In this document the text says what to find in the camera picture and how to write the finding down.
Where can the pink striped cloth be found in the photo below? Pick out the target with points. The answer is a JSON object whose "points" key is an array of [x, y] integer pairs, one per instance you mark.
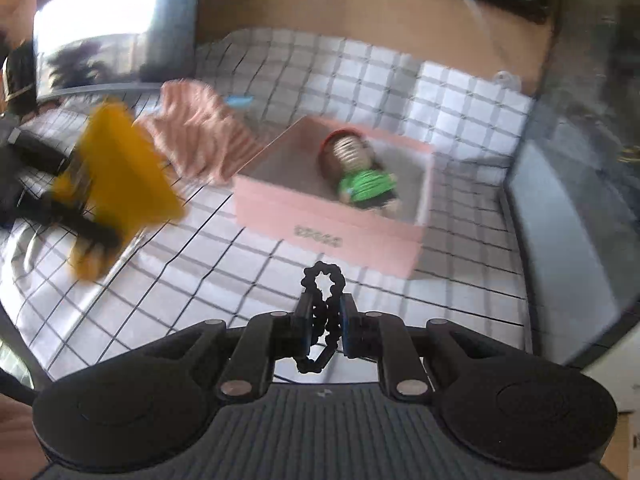
{"points": [[205, 130]]}

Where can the yellow cloth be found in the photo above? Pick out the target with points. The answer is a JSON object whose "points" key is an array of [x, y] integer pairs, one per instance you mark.
{"points": [[125, 170]]}

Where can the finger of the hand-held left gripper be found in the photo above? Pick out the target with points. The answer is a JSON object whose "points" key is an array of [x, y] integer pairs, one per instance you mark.
{"points": [[40, 150], [95, 230]]}

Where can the white checked cloth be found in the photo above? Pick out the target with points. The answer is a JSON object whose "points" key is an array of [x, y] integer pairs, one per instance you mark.
{"points": [[360, 80]]}

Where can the pink cardboard box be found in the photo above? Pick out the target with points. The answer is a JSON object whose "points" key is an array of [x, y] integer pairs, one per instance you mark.
{"points": [[310, 210]]}

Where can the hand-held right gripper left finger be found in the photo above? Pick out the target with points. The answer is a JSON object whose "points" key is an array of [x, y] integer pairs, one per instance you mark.
{"points": [[304, 332]]}

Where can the black flat screen monitor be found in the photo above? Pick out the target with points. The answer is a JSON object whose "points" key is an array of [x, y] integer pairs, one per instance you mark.
{"points": [[115, 25]]}

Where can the dark glass panel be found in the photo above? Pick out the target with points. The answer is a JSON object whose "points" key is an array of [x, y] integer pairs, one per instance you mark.
{"points": [[575, 185]]}

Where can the brown wooden board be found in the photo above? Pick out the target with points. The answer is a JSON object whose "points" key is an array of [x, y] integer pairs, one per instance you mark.
{"points": [[360, 7]]}

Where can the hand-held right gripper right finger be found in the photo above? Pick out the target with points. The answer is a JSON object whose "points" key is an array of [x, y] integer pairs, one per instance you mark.
{"points": [[346, 334]]}

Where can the small blue item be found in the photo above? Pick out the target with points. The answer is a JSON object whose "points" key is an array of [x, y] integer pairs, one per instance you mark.
{"points": [[239, 101]]}

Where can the doll with green top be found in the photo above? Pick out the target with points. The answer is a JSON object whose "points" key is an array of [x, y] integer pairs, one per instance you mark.
{"points": [[365, 180]]}

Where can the black device with gold band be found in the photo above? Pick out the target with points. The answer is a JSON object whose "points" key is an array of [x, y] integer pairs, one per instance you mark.
{"points": [[20, 80]]}

